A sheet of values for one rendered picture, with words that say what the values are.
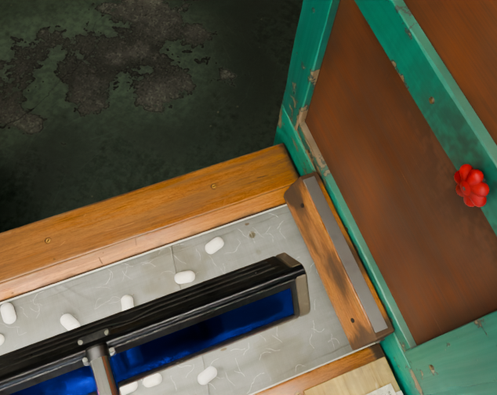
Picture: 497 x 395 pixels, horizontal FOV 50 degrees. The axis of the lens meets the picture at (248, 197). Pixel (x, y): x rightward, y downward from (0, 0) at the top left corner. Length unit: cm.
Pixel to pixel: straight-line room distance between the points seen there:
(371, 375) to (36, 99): 160
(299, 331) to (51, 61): 157
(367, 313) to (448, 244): 25
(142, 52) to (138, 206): 124
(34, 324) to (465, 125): 76
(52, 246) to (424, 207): 64
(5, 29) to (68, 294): 153
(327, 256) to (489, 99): 46
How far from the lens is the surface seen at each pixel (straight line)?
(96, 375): 59
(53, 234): 103
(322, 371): 95
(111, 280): 100
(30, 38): 232
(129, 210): 102
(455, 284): 70
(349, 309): 91
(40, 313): 102
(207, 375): 94
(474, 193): 55
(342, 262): 89
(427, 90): 60
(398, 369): 96
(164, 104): 204
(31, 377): 62
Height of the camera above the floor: 169
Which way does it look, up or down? 66 degrees down
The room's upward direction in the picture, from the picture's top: 8 degrees clockwise
